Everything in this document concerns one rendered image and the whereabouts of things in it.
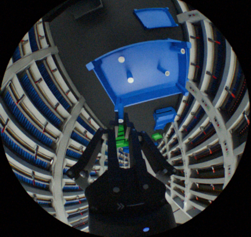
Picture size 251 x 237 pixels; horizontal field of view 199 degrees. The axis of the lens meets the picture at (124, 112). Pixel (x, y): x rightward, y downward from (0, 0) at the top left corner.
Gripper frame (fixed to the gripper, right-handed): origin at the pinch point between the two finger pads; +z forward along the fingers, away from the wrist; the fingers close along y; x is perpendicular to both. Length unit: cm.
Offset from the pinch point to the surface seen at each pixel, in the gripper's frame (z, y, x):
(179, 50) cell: 1.1, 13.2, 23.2
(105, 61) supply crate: 10.6, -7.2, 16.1
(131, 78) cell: 5.9, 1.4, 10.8
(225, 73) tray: -6, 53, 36
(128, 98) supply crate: 15.9, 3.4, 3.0
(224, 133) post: -15, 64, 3
